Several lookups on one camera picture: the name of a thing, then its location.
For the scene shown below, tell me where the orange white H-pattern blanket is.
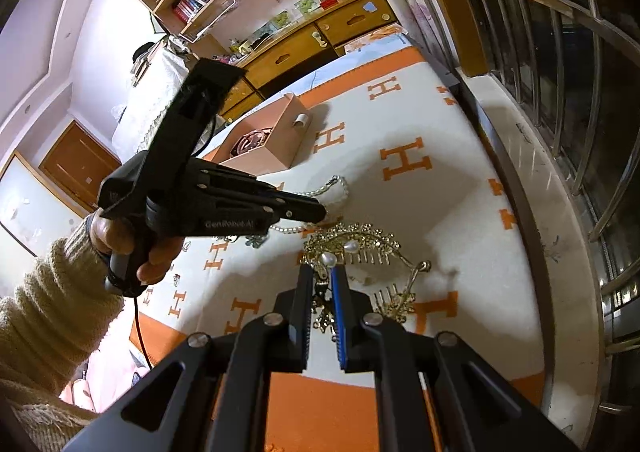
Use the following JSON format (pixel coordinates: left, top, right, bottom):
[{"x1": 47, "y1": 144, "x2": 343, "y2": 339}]
[{"x1": 139, "y1": 46, "x2": 553, "y2": 451}]

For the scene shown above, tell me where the red cord bracelet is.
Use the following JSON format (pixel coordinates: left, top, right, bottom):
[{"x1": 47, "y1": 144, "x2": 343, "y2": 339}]
[{"x1": 230, "y1": 127, "x2": 276, "y2": 159}]

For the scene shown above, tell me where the gold blue butterfly earring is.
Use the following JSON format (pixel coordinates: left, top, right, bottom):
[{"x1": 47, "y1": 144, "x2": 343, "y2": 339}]
[{"x1": 245, "y1": 234, "x2": 269, "y2": 250}]

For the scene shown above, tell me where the metal window grille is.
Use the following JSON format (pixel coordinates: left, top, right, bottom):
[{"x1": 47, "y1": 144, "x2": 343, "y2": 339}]
[{"x1": 439, "y1": 0, "x2": 640, "y2": 413}]

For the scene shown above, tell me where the pink jewelry box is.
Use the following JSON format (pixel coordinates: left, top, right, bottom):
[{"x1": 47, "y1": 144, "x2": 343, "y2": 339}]
[{"x1": 210, "y1": 94, "x2": 311, "y2": 176}]

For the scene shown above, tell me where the wooden desk with drawers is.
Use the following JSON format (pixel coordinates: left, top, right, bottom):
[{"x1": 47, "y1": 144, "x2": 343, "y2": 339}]
[{"x1": 219, "y1": 0, "x2": 397, "y2": 122}]

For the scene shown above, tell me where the person's left hand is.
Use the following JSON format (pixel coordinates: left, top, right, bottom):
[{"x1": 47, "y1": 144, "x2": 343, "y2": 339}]
[{"x1": 88, "y1": 209, "x2": 184, "y2": 285}]

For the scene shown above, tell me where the white pearl necklace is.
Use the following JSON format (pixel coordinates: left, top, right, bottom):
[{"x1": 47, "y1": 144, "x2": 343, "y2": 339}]
[{"x1": 269, "y1": 173, "x2": 352, "y2": 237}]

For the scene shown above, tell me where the cream knit sweater forearm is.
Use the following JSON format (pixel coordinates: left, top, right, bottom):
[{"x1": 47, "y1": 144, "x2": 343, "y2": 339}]
[{"x1": 1, "y1": 226, "x2": 124, "y2": 451}]

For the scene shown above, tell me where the brown wooden door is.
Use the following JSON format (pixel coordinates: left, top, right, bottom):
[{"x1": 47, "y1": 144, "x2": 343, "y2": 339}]
[{"x1": 39, "y1": 120, "x2": 120, "y2": 212}]

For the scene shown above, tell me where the white lace covered furniture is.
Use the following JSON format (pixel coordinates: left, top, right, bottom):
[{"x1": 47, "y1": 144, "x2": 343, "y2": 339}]
[{"x1": 111, "y1": 36, "x2": 198, "y2": 163}]

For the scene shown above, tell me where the stack of magazines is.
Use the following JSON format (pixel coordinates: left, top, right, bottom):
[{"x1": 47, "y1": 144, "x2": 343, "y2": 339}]
[{"x1": 342, "y1": 23, "x2": 407, "y2": 53}]

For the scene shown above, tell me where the gold pearl hair comb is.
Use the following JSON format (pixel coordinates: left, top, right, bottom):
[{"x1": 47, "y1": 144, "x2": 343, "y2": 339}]
[{"x1": 300, "y1": 222, "x2": 432, "y2": 335}]

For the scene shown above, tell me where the black cable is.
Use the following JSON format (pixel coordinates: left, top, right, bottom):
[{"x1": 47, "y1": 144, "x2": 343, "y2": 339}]
[{"x1": 130, "y1": 295, "x2": 154, "y2": 373}]

